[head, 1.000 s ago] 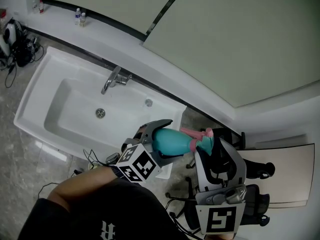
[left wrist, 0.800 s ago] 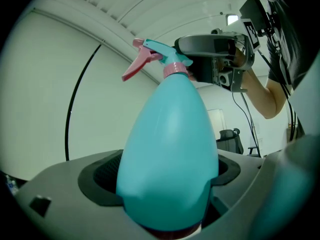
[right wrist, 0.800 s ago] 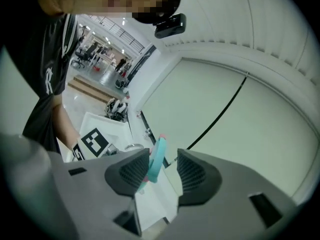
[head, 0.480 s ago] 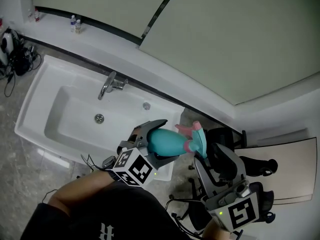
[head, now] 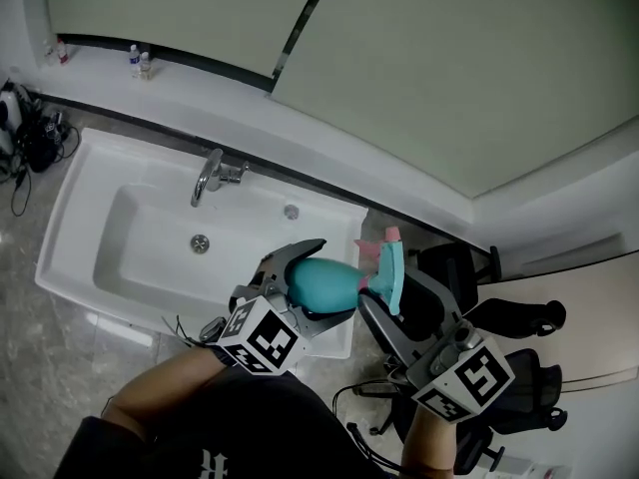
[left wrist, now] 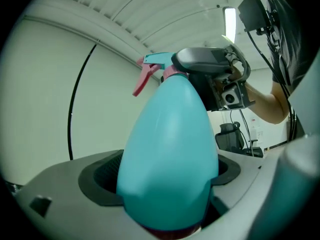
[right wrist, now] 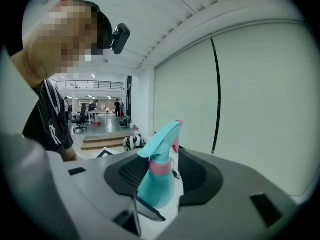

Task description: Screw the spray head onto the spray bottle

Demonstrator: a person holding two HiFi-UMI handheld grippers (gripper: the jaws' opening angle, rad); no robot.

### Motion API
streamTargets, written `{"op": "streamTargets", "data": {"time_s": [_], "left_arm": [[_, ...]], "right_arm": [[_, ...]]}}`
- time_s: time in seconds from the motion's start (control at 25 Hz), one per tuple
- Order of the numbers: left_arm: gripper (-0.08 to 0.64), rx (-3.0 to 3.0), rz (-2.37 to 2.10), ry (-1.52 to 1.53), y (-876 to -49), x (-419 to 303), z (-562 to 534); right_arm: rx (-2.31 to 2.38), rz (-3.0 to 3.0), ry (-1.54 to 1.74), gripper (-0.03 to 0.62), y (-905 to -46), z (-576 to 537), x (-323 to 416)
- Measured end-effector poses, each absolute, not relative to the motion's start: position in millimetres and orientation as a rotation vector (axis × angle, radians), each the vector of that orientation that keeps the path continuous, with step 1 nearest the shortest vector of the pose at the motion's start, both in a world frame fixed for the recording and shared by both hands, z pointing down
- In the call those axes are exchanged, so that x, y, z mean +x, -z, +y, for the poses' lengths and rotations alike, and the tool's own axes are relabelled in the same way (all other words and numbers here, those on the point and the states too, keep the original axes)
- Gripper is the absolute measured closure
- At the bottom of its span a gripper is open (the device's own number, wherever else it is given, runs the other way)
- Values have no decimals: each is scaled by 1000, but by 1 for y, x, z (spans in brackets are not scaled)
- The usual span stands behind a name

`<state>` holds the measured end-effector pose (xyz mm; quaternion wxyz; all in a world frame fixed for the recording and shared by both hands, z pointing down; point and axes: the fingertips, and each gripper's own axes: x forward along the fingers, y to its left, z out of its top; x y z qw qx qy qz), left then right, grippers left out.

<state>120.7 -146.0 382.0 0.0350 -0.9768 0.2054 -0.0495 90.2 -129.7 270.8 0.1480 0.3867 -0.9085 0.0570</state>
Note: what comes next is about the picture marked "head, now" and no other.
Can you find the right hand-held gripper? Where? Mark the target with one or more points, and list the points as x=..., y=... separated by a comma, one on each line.
x=474, y=377

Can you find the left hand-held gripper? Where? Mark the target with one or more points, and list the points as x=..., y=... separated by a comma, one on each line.
x=269, y=337

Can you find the teal spray bottle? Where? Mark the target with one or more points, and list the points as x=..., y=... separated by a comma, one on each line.
x=324, y=285

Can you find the pink teal spray nozzle head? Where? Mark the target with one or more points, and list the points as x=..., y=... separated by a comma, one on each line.
x=392, y=272

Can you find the person's left forearm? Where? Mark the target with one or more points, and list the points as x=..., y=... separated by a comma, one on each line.
x=165, y=387

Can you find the person's right forearm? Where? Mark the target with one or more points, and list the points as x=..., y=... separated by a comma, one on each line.
x=429, y=442

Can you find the blue label water bottle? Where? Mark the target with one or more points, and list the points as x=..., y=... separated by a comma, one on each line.
x=134, y=60

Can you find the red label bottle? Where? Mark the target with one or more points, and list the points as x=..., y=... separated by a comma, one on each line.
x=62, y=53

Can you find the black office chair with headrest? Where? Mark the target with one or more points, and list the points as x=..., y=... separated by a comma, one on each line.
x=449, y=272

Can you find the round chrome sink knob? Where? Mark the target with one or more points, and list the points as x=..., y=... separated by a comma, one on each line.
x=291, y=211

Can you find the black striped glove cuff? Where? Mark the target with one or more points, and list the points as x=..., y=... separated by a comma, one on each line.
x=227, y=356

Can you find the chrome sink drain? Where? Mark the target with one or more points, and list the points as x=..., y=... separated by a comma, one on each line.
x=199, y=243

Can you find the black mesh office chair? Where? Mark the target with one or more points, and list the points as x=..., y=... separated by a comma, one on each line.
x=529, y=397

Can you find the small black office chair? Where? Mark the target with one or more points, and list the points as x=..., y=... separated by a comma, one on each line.
x=474, y=452

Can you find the chrome faucet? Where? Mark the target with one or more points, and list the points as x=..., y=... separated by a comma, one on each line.
x=202, y=177

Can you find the person's black shirt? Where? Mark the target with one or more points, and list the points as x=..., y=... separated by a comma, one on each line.
x=224, y=427

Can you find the white sink basin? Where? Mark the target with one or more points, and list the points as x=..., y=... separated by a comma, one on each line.
x=75, y=227

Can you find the wide pale roller blind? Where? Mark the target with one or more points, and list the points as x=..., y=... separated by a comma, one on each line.
x=449, y=68

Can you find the narrow pale roller blind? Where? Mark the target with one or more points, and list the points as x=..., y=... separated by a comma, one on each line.
x=175, y=3

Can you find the white black electronic device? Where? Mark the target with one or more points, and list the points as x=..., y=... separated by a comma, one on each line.
x=9, y=118

